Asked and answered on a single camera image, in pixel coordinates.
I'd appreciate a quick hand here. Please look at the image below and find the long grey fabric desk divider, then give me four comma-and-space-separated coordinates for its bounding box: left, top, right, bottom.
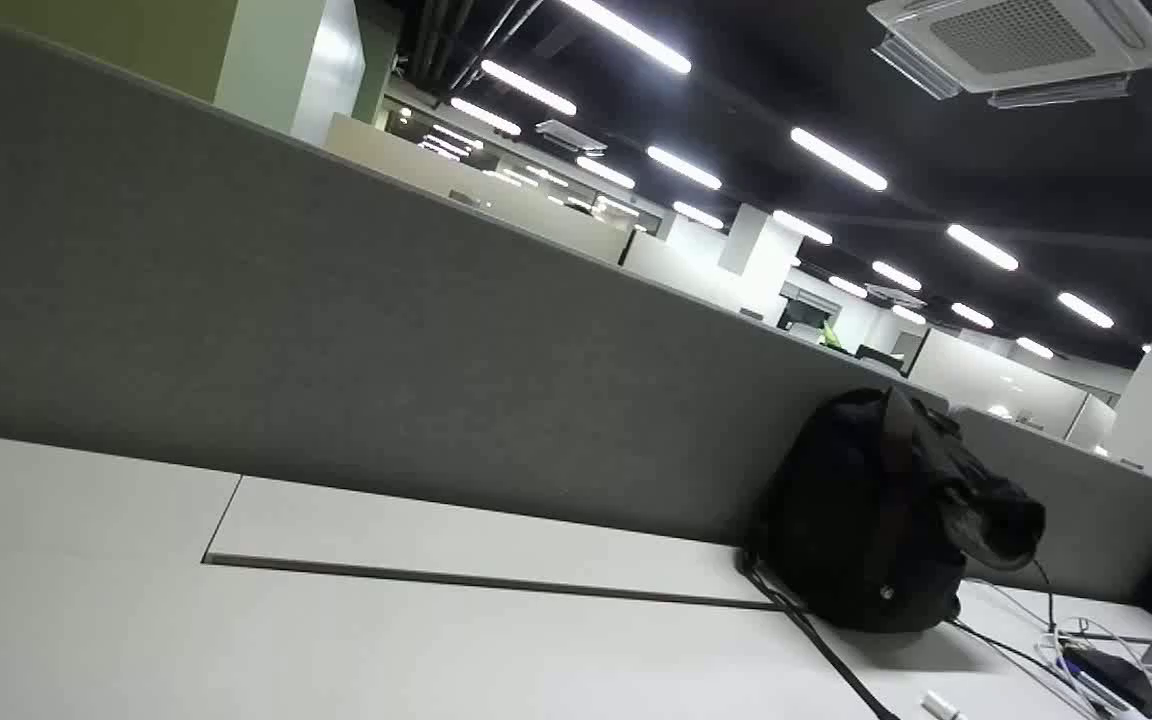
0, 23, 957, 551

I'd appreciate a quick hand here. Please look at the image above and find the black backpack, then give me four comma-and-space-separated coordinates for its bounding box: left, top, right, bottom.
738, 384, 1051, 636

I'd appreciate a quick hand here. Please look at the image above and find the small white plastic object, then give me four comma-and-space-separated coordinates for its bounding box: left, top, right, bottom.
915, 685, 962, 720

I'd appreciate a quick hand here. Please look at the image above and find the white ceiling air conditioner cassette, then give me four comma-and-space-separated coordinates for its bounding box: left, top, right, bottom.
865, 0, 1152, 116

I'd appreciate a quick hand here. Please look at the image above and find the short grey fabric desk divider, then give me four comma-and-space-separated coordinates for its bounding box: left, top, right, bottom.
953, 406, 1152, 603

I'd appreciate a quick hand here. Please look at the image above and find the white desk cable flap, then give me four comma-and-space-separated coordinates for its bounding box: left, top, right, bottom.
198, 473, 774, 616

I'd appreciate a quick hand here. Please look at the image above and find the black backpack strap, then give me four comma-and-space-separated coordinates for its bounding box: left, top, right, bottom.
731, 547, 903, 720

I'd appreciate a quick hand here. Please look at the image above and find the thin black cable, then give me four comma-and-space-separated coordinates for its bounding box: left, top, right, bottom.
946, 558, 1112, 720

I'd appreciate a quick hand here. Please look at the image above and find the dark flat device with cables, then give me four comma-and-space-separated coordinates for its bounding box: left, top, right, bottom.
1057, 641, 1152, 720

